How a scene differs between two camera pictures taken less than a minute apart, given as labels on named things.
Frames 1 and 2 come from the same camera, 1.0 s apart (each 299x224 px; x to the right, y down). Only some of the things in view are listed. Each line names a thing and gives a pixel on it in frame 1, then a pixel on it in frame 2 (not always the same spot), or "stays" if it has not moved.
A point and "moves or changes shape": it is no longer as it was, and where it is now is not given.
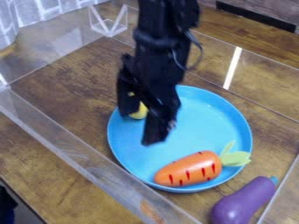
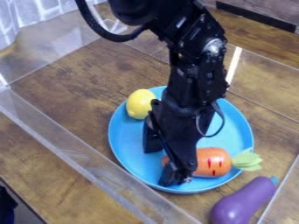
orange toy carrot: x=200 y=166 moves or changes shape
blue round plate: x=209 y=122 stays
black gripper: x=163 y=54 to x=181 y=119
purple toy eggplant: x=235 y=208 stays
